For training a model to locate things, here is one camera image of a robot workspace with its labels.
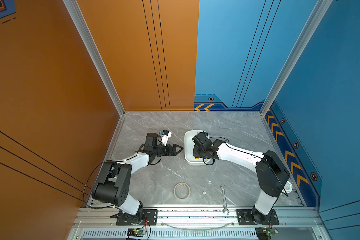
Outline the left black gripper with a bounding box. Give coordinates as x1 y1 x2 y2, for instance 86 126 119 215
153 144 183 158

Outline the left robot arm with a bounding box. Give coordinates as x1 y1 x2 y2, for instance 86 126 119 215
91 130 184 225

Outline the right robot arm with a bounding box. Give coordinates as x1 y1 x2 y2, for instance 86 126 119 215
185 130 293 225

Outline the white plastic bin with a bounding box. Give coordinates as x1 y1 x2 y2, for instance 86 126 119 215
184 130 213 166

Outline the clear tape roll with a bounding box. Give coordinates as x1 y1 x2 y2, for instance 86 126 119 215
174 183 191 200

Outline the silver wrench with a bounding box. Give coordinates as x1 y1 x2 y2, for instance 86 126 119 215
220 185 230 216

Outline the left green circuit board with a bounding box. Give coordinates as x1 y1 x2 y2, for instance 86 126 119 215
126 228 147 240

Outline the green circuit board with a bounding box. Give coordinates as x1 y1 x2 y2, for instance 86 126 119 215
126 228 147 240
256 228 272 240

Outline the right green circuit board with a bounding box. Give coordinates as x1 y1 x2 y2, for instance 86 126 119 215
256 228 272 240

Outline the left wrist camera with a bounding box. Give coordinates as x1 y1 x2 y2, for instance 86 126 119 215
159 130 172 146

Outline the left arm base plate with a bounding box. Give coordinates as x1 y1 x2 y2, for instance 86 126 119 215
116 209 158 226

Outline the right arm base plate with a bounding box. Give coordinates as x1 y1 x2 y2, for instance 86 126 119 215
236 209 280 226

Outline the clear cable on rail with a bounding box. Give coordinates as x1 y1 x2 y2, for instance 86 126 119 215
161 221 236 232

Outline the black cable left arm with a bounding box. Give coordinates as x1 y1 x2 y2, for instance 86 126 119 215
81 161 116 210

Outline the aluminium front rail frame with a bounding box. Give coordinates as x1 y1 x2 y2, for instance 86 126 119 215
68 205 331 240

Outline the left aluminium corner post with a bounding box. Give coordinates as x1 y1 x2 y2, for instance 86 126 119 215
62 0 126 116

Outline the aluminium corner post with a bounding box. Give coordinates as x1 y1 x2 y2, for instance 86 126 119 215
62 0 126 116
259 0 334 117

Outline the right aluminium corner post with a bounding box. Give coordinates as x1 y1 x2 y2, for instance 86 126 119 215
259 0 334 117

